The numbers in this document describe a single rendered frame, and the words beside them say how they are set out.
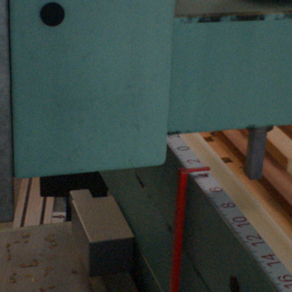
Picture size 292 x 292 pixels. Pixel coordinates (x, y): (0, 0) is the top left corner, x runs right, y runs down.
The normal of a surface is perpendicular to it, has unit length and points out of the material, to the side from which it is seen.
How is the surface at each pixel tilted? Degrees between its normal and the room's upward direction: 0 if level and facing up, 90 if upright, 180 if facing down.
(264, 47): 90
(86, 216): 0
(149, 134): 90
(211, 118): 90
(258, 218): 0
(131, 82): 90
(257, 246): 0
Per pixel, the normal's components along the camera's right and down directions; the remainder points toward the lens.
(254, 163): 0.29, 0.42
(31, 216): 0.04, -0.91
